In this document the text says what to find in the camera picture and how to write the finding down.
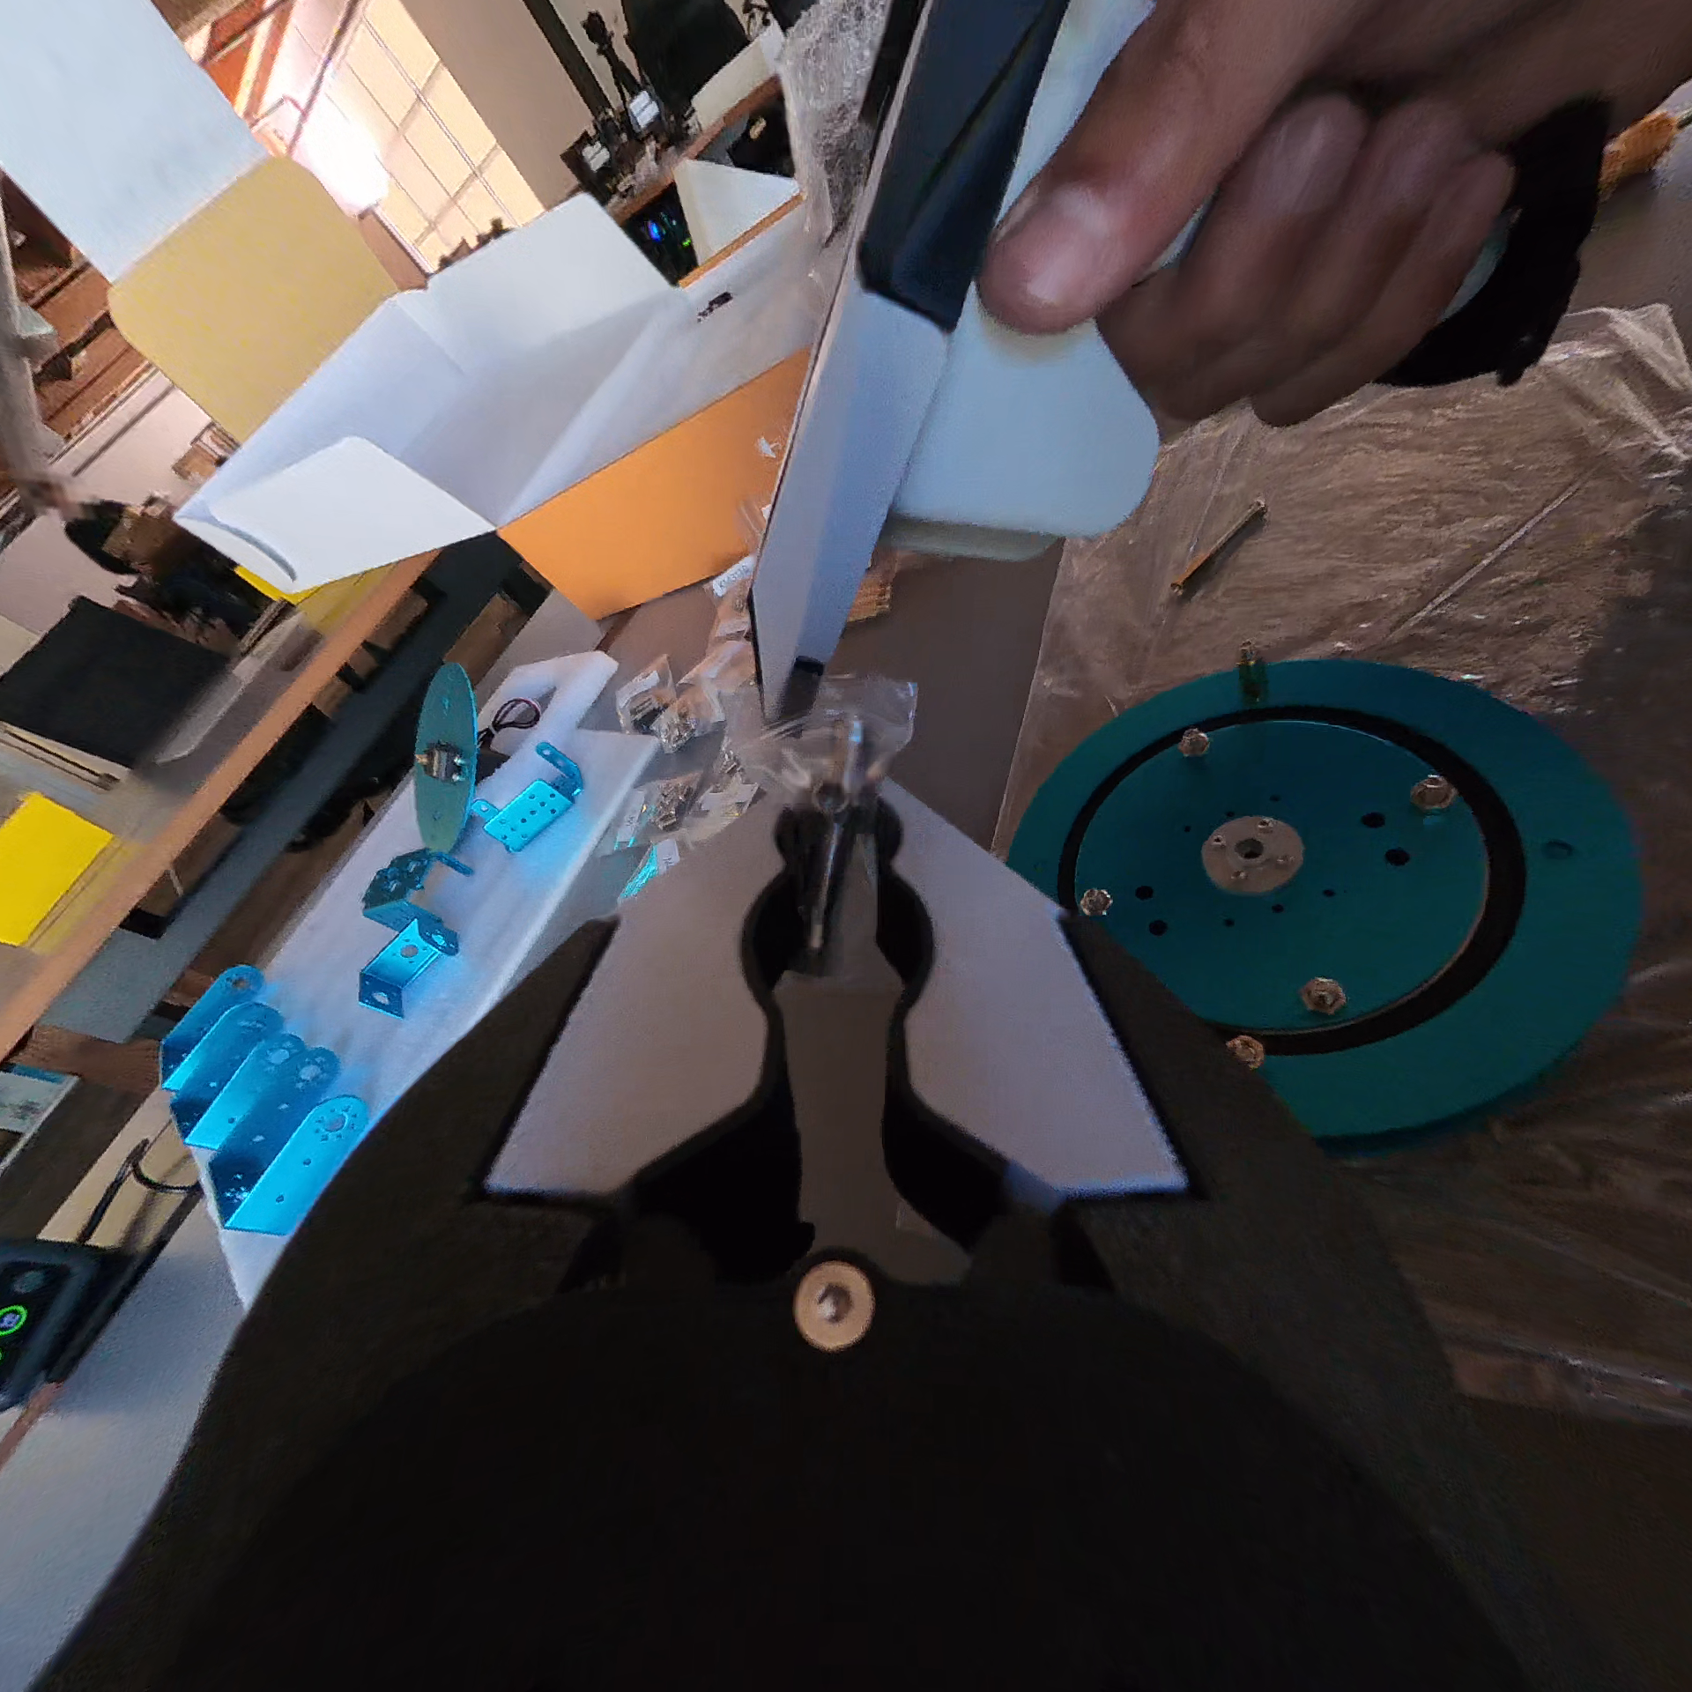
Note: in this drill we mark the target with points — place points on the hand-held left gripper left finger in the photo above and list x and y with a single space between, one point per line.
624 1058

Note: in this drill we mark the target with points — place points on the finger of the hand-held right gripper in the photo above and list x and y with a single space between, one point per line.
847 501

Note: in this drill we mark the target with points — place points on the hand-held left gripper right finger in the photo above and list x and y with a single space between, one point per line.
1031 1045

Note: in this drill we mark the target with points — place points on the small clear plastic bag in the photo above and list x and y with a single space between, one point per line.
884 710

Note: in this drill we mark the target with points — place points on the teal round turntable base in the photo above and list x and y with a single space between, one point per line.
1561 872

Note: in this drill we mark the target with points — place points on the person's right hand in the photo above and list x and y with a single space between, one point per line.
1323 199

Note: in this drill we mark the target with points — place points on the bubble wrap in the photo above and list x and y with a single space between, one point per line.
828 78

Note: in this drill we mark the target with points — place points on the orange cardboard box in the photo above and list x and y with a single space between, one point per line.
660 501

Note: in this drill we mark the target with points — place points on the white computer case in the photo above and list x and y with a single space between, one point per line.
742 206

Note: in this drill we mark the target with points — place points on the pile of small parts bags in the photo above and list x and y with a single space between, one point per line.
674 716

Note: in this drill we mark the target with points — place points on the teal oval plate with servo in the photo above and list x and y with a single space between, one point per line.
448 740

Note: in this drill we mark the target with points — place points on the long loose brass standoff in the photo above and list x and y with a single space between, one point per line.
1218 547

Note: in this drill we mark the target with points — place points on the wooden table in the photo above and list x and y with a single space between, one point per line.
267 740

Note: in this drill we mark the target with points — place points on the large clear plastic bag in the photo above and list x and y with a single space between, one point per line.
1389 529

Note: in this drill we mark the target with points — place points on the yellow board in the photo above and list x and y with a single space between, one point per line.
48 868

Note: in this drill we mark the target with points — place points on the black device with display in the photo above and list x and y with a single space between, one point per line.
54 1323

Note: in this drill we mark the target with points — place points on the black case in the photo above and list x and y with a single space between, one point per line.
105 681

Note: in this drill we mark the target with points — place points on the blue U bracket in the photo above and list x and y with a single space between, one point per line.
410 972

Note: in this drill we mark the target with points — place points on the blue perforated bracket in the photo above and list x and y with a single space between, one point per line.
529 806

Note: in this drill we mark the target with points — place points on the blue angled bracket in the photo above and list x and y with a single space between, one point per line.
410 884

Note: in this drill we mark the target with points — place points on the camera on tripod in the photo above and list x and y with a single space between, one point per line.
624 78

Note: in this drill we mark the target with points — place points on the blue long round-end bracket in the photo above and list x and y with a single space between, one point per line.
233 1065
297 1170
273 1111
210 1025

